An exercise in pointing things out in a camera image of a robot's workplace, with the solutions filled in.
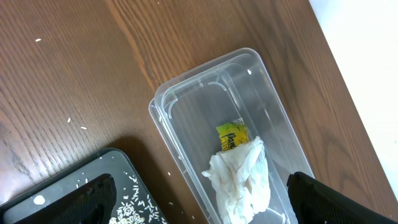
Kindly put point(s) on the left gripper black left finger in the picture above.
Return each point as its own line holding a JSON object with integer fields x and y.
{"x": 90, "y": 204}

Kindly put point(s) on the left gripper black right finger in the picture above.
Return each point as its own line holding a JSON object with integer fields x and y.
{"x": 315, "y": 203}

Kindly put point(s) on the pile of white rice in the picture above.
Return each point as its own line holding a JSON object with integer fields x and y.
{"x": 134, "y": 205}

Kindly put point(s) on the yellow green snack wrapper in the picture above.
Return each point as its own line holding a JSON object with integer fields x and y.
{"x": 232, "y": 134}

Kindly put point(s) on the black waste tray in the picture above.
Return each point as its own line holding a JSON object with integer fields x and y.
{"x": 106, "y": 161}

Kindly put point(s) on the clear plastic bin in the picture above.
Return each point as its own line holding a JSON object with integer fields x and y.
{"x": 188, "y": 109}

